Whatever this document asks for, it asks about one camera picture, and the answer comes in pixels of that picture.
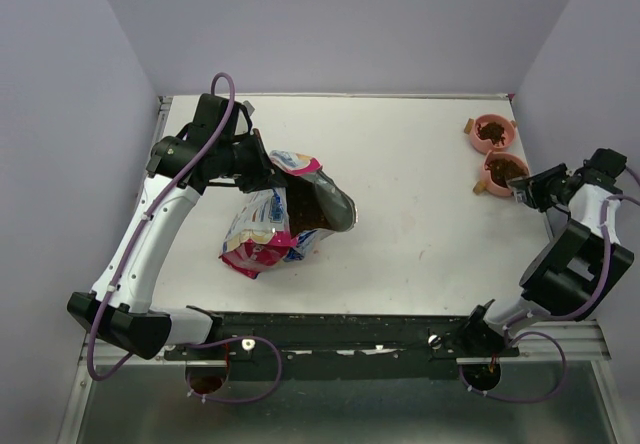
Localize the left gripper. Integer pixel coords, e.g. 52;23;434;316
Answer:
217;128;289;194

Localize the cat food bag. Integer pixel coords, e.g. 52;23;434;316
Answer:
219;151;357;279

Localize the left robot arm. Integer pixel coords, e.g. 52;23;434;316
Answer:
67;94;284;359

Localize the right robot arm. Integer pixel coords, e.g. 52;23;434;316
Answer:
456;148;634;356

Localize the brown kibble in bowl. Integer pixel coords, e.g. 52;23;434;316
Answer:
485;158;527;188

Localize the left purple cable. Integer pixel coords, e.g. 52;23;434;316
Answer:
87;72;236;381

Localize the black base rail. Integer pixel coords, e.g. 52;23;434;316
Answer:
164;306;519;381

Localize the aluminium frame rail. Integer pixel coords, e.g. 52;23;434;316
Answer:
93;321;610;368

